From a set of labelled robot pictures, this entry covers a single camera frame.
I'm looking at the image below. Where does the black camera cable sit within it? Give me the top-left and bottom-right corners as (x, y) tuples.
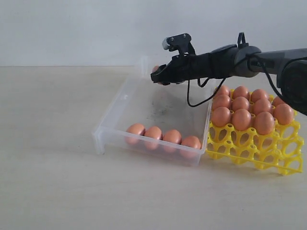
(185, 32), (286, 107)

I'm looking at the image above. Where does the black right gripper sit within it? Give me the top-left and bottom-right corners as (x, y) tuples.
(150, 45), (237, 85)

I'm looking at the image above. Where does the yellow plastic egg tray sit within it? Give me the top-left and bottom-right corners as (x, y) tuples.
(206, 88), (303, 176)

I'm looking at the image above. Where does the clear plastic container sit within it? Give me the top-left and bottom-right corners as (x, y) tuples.
(93, 56), (216, 165)

